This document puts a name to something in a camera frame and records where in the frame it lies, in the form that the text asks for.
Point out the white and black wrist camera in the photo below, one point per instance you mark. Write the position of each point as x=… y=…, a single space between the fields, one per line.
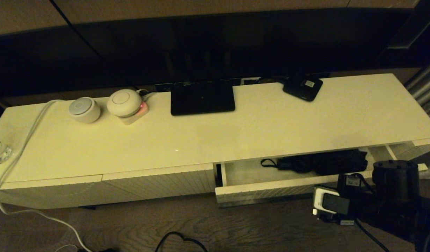
x=332 y=204

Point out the white power strip red light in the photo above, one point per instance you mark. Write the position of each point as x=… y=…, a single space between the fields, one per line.
x=138 y=118

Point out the white round dome device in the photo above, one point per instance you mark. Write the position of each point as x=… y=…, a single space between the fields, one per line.
x=124 y=103

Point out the black television base plate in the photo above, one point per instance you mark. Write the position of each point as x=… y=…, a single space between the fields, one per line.
x=202 y=99

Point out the white cabinet drawer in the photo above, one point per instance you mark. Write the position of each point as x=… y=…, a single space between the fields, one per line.
x=271 y=190

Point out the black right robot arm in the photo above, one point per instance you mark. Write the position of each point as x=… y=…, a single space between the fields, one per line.
x=395 y=178

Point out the white speaker with grey top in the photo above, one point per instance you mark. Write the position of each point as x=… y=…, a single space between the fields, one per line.
x=84 y=110

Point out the black flat screen television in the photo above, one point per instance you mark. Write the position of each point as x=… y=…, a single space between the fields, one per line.
x=201 y=45

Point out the silver pleated curtain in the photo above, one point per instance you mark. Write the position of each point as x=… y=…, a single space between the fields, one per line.
x=425 y=87

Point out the white TV cabinet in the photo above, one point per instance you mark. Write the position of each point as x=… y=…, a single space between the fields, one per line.
x=201 y=140

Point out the small black set-top box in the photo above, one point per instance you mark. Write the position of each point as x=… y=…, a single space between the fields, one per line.
x=302 y=89

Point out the black umbrella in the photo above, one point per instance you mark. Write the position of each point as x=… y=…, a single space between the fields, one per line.
x=327 y=162

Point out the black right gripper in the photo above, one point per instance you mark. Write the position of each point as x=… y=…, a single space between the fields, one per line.
x=362 y=206

